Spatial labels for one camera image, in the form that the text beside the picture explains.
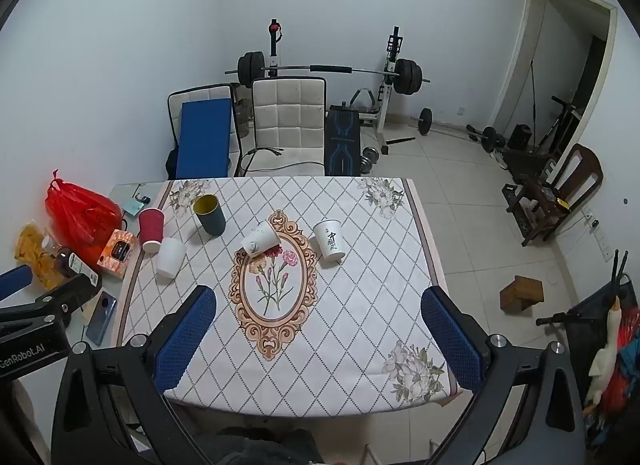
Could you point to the white door frame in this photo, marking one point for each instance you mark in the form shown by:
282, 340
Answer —
525, 45

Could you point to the brown bottle with white label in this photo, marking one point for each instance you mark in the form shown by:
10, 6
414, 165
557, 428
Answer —
67, 260

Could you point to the plain white plastic cup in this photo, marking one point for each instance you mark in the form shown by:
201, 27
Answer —
170, 257

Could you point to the colourful printed bag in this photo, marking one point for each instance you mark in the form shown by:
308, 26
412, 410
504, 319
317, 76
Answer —
622, 375

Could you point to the small teal box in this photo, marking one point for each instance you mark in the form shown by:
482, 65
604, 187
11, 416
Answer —
132, 206

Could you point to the dark blue smartphone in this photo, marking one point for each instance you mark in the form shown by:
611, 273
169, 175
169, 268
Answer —
101, 320

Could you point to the black scooter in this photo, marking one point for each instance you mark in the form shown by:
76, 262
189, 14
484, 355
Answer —
562, 120

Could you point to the white floral paper cup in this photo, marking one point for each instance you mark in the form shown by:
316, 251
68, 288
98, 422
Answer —
257, 240

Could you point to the white cup with black print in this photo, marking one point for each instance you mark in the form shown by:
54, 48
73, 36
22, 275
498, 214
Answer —
330, 242

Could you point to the short barbell with black plate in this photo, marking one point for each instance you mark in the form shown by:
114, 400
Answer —
425, 121

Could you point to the chair with blue cushion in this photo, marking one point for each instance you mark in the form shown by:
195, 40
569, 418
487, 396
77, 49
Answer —
172, 100

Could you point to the white weight bench rack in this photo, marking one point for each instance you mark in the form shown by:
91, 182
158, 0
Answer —
384, 120

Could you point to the white bird plush toy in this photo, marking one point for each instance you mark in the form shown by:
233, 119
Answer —
602, 355

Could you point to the blue exercise mat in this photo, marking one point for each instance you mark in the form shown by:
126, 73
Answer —
202, 140

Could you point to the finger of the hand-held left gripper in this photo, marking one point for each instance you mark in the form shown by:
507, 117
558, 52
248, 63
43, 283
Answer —
12, 282
75, 291

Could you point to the diamond pattern floral tablecloth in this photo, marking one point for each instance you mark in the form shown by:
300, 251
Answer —
350, 305

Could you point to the dark wooden chair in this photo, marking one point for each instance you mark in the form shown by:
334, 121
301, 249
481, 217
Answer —
575, 170

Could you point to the black and blue exercise board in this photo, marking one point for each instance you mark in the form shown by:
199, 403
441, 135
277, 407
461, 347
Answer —
342, 145

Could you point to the chrome dumbbell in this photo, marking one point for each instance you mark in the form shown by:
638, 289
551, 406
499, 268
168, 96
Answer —
371, 159

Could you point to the black speaker box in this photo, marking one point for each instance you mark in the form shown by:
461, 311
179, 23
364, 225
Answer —
520, 137

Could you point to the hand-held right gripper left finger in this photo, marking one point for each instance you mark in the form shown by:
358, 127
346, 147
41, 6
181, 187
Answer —
184, 340

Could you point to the yellow snack bag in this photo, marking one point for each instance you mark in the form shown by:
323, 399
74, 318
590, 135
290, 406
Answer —
30, 250

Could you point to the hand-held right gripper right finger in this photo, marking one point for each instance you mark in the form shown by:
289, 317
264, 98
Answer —
452, 340

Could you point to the orange tissue box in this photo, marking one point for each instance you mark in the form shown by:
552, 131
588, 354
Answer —
117, 252

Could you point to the white quilted chair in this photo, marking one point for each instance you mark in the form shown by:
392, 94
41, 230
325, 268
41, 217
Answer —
285, 115

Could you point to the brown wooden block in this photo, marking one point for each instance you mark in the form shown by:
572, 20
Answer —
522, 292

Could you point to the black wall plug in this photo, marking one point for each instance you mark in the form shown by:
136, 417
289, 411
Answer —
593, 222

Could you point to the red plastic bag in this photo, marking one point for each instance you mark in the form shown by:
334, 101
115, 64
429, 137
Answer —
75, 215

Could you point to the dark cup with yellow inside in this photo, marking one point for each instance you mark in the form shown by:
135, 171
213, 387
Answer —
212, 222

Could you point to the black dumbbell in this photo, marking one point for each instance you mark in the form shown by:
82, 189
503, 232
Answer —
489, 139

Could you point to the red paper cup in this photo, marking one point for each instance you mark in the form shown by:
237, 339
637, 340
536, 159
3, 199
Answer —
150, 226

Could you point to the long barbell with black plates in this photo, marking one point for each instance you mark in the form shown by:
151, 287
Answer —
340, 67

